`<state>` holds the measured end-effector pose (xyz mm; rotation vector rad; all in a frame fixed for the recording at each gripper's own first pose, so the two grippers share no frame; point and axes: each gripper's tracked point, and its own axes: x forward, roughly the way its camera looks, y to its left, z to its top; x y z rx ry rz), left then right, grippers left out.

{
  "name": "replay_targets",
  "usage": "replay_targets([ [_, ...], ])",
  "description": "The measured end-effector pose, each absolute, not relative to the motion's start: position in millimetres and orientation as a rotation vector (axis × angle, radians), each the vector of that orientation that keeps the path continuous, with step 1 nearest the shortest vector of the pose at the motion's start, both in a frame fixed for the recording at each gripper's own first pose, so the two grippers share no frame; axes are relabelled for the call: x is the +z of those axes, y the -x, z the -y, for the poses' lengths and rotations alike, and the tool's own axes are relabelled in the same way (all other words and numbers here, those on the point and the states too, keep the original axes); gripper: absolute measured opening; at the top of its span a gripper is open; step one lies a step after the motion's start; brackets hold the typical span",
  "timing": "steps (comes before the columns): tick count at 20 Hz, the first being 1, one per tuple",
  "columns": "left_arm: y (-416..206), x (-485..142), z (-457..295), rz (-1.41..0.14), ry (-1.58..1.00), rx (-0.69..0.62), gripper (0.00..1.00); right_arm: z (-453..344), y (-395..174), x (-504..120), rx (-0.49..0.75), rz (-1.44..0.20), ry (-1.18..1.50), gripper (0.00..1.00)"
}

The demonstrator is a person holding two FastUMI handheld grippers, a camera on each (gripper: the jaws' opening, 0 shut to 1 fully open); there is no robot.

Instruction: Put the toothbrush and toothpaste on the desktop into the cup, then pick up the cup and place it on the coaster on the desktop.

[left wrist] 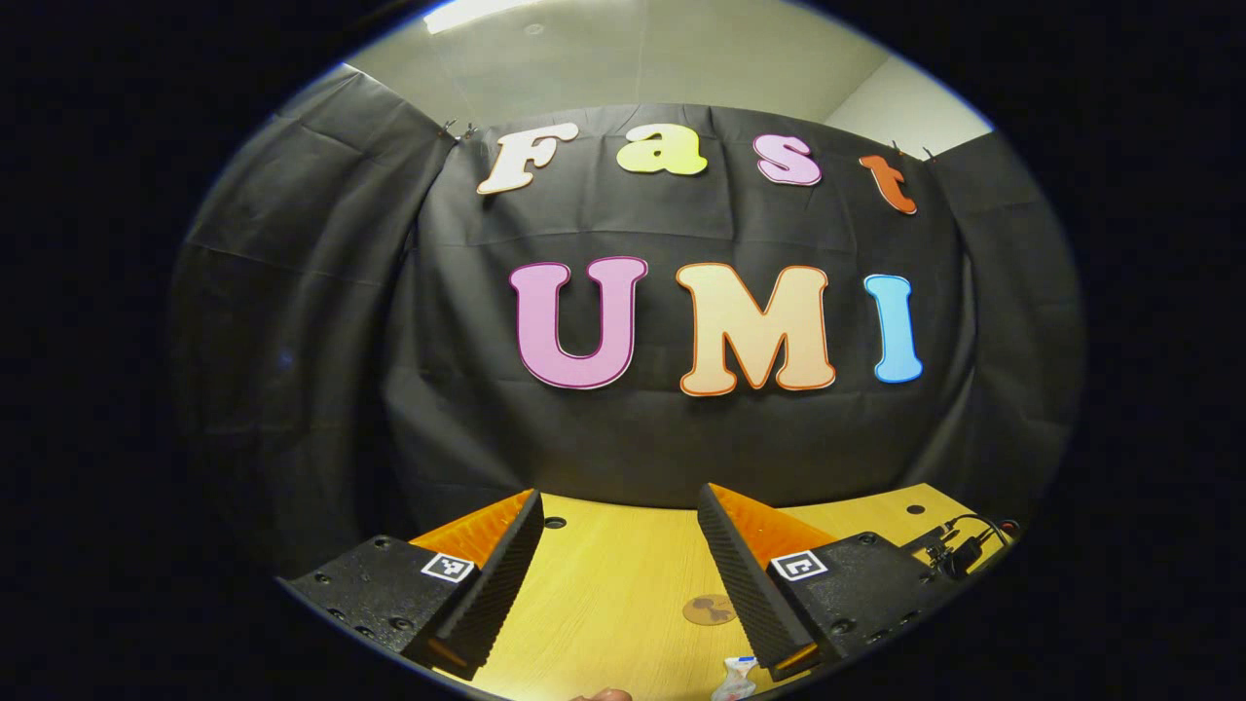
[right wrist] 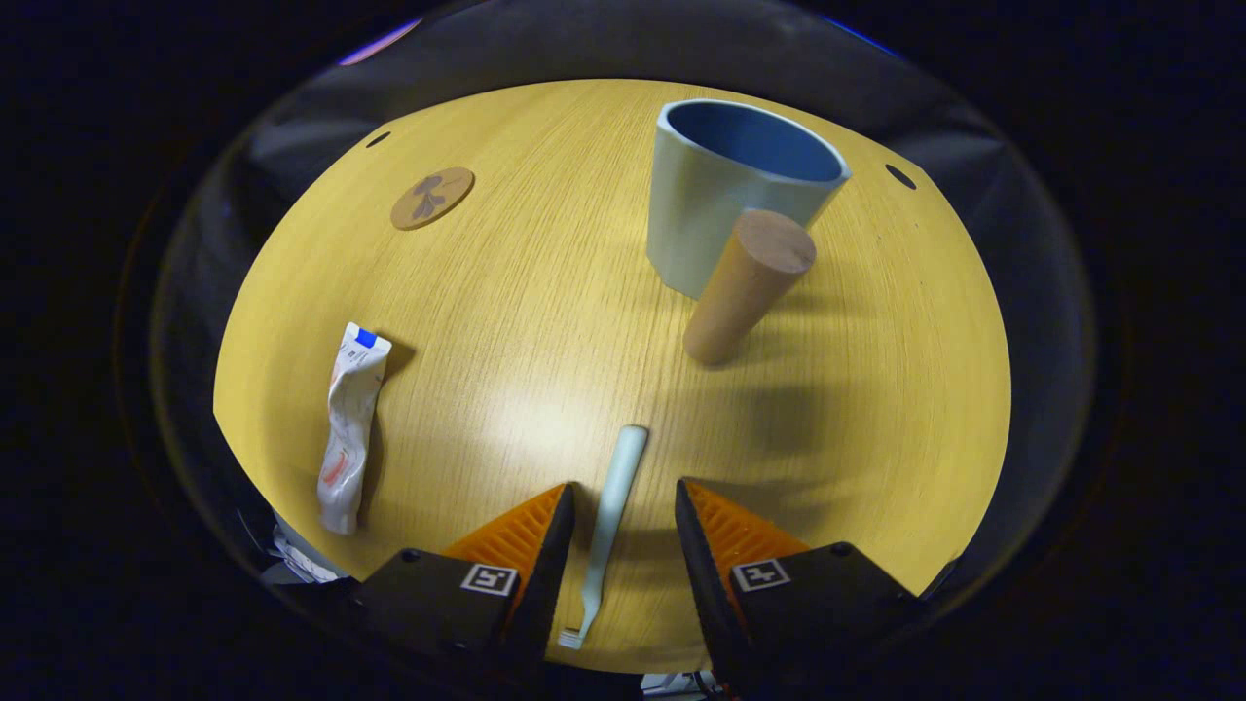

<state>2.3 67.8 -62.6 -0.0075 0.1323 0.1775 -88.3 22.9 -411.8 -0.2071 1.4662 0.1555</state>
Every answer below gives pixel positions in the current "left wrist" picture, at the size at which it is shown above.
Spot wooden desktop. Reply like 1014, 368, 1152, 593
433, 482, 1015, 701

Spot black cable with plug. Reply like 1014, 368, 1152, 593
900, 513, 1019, 581

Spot ceiling light panel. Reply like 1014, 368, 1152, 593
423, 0, 546, 35

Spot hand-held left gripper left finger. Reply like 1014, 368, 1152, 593
277, 490, 546, 683

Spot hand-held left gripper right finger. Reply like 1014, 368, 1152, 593
696, 484, 974, 683

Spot white toothpaste tube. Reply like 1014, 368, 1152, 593
711, 655, 758, 701

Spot black backdrop cloth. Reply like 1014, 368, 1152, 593
165, 63, 1086, 585

